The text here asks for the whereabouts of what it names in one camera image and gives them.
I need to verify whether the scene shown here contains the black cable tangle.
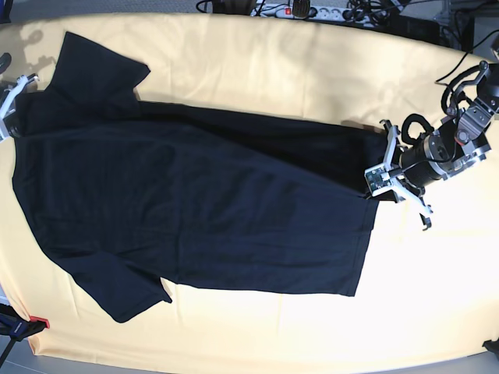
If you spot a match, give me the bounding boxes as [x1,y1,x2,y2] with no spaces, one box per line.
[342,0,402,24]

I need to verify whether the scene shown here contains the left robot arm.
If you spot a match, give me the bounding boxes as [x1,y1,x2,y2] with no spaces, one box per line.
[364,61,498,229]

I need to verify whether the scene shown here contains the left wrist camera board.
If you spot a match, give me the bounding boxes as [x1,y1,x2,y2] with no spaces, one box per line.
[364,164,394,197]

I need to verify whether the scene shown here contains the cream yellow table cloth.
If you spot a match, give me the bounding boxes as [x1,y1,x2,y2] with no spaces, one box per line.
[1,13,498,373]

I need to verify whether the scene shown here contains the dark navy T-shirt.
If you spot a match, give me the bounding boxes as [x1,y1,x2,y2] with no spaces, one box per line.
[12,33,387,323]

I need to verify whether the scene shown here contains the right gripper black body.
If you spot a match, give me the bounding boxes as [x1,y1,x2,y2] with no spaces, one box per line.
[0,113,21,141]

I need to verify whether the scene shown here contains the white power strip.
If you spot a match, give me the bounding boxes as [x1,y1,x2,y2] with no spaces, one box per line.
[250,1,373,27]

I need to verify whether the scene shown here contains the black corner clamp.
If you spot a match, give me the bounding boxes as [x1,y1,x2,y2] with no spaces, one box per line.
[482,339,499,360]

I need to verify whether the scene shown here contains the red black table clamp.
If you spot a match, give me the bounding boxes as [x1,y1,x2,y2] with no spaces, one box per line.
[1,304,50,342]

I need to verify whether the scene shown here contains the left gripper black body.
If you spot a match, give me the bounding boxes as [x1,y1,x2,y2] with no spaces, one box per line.
[400,136,448,189]

